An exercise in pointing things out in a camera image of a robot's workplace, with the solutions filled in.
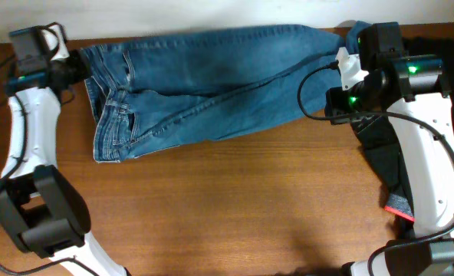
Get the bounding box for blue denim jeans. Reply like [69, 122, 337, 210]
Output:
[83, 21, 366, 163]

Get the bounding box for black garment pile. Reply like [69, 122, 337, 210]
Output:
[351, 37, 454, 226]

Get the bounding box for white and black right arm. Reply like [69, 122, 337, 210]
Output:
[325, 22, 454, 275]

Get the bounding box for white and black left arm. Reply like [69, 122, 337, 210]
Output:
[0, 22, 129, 276]

